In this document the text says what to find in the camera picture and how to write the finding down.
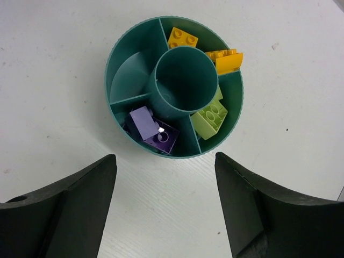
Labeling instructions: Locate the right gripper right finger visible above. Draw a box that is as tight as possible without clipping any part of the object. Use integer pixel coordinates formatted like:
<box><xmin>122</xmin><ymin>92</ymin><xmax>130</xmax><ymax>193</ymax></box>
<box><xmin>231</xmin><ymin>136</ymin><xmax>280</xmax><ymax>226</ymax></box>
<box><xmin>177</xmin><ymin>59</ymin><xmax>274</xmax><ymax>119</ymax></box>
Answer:
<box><xmin>215</xmin><ymin>152</ymin><xmax>343</xmax><ymax>257</ymax></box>

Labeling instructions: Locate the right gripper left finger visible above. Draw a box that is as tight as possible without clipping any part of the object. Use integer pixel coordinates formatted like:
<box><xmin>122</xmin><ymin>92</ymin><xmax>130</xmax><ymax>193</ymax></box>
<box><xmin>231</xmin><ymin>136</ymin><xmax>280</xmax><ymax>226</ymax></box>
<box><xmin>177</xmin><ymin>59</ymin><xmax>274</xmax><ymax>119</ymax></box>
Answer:
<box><xmin>1</xmin><ymin>154</ymin><xmax>117</xmax><ymax>257</ymax></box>

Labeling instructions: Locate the light green lego brick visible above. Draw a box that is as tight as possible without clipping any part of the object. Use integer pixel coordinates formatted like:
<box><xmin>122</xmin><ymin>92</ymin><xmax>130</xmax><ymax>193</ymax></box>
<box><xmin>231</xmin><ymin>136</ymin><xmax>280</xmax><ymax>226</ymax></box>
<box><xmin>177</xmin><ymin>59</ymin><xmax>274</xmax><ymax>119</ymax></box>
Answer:
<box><xmin>213</xmin><ymin>85</ymin><xmax>223</xmax><ymax>101</ymax></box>
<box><xmin>191</xmin><ymin>99</ymin><xmax>228</xmax><ymax>140</ymax></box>

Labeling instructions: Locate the small lilac lego piece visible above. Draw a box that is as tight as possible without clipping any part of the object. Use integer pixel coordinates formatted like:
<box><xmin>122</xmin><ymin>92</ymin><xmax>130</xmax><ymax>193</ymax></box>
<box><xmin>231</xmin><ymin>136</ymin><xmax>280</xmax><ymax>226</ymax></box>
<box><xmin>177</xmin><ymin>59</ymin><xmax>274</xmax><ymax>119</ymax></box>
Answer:
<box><xmin>130</xmin><ymin>106</ymin><xmax>159</xmax><ymax>140</ymax></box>

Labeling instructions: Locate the purple lego brick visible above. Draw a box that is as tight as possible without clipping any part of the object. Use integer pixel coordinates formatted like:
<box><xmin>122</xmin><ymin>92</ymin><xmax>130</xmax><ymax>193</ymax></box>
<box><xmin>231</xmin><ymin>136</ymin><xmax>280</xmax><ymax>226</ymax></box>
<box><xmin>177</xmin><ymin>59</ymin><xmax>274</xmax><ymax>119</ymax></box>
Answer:
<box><xmin>122</xmin><ymin>117</ymin><xmax>180</xmax><ymax>155</ymax></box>

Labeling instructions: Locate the yellow lego brick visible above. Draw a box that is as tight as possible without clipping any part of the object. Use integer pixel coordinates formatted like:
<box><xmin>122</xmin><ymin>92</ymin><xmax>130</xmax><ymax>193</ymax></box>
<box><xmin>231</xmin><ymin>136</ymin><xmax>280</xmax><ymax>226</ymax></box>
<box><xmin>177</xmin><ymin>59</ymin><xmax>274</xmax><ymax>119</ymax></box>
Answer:
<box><xmin>168</xmin><ymin>27</ymin><xmax>198</xmax><ymax>48</ymax></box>
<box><xmin>205</xmin><ymin>49</ymin><xmax>243</xmax><ymax>75</ymax></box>

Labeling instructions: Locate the teal round divided container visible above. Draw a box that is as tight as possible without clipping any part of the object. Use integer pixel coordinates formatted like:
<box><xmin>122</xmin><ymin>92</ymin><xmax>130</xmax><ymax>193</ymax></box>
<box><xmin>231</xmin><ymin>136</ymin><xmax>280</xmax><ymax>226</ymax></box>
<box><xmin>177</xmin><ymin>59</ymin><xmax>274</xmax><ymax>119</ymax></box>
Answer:
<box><xmin>104</xmin><ymin>16</ymin><xmax>243</xmax><ymax>159</ymax></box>

